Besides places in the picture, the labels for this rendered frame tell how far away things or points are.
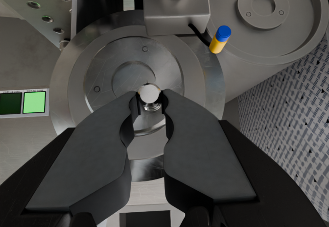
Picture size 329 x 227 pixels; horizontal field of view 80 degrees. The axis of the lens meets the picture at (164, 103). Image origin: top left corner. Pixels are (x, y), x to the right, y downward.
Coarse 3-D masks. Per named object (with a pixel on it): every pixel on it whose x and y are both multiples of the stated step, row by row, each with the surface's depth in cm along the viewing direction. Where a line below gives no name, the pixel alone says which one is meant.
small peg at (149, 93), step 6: (144, 84) 12; (150, 84) 12; (144, 90) 12; (150, 90) 12; (156, 90) 12; (138, 96) 12; (144, 96) 11; (150, 96) 11; (156, 96) 11; (144, 102) 11; (150, 102) 11; (156, 102) 12; (150, 108) 12; (156, 108) 13
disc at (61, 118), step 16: (112, 16) 18; (128, 16) 18; (80, 32) 17; (96, 32) 17; (80, 48) 17; (192, 48) 17; (208, 48) 17; (64, 64) 17; (208, 64) 17; (64, 80) 17; (208, 80) 17; (64, 96) 16; (208, 96) 16; (224, 96) 16; (64, 112) 16; (64, 128) 16; (160, 128) 16; (144, 160) 15; (160, 160) 15; (144, 176) 15; (160, 176) 15
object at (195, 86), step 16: (112, 32) 17; (128, 32) 17; (144, 32) 17; (96, 48) 17; (176, 48) 17; (80, 64) 17; (192, 64) 17; (80, 80) 16; (192, 80) 16; (80, 96) 16; (192, 96) 16; (80, 112) 16; (144, 144) 15; (160, 144) 15
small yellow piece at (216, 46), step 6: (192, 24) 15; (198, 30) 15; (222, 30) 12; (228, 30) 12; (198, 36) 15; (216, 36) 12; (222, 36) 12; (228, 36) 12; (204, 42) 15; (216, 42) 13; (222, 42) 12; (210, 48) 14; (216, 48) 13; (222, 48) 13
